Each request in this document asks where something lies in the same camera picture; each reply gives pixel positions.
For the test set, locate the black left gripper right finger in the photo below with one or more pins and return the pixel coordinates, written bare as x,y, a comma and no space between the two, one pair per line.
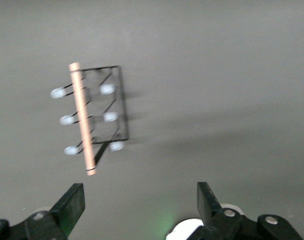
207,202

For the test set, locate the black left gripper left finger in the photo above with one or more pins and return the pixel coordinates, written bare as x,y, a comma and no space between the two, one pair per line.
69,205

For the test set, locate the dark grey table mat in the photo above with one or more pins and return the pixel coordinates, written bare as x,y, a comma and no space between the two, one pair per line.
217,75

